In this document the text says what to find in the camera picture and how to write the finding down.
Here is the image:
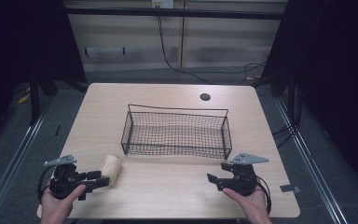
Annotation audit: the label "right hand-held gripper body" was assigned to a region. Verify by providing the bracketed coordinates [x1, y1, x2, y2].
[220, 152, 270, 197]

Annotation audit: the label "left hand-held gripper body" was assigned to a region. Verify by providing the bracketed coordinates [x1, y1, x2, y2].
[43, 154, 89, 202]

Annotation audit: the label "beige bread roll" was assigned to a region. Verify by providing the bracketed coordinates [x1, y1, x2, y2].
[100, 154, 123, 188]

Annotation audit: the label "black wire mesh basket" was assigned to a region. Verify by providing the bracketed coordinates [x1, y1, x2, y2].
[120, 104, 233, 161]

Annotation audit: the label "person's left hand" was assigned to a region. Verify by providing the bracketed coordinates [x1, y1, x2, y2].
[39, 183, 88, 224]

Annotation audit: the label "person's right hand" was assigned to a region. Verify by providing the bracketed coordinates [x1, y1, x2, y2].
[222, 186, 273, 224]

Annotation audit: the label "grey tape piece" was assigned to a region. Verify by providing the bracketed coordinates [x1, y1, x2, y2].
[279, 184, 302, 193]

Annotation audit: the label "black metal stand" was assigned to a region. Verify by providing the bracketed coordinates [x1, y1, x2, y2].
[28, 73, 42, 127]

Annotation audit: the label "yellow floor tape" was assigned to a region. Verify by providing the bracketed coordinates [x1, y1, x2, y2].
[17, 88, 32, 105]

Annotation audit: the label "black curtain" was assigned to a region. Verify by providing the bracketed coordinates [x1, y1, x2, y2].
[251, 0, 358, 194]
[0, 0, 88, 150]

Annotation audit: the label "black horizontal metal bar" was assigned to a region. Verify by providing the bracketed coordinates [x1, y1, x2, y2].
[63, 7, 288, 21]

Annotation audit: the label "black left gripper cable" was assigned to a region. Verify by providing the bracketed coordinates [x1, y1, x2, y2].
[36, 165, 56, 204]

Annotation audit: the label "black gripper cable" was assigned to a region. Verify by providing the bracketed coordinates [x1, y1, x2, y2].
[255, 175, 272, 216]
[36, 165, 56, 204]

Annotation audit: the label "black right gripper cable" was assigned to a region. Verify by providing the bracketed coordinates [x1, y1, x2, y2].
[255, 175, 272, 216]

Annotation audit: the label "aluminium floor rail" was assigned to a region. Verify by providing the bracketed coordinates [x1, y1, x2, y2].
[273, 97, 351, 224]
[0, 104, 52, 224]

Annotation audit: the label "black floor cables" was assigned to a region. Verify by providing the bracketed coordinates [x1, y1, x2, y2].
[271, 83, 304, 149]

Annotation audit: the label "black wall cable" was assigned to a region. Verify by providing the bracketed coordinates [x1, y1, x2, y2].
[156, 6, 268, 86]

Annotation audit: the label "white wall socket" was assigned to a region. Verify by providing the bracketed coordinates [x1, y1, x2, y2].
[151, 0, 175, 9]

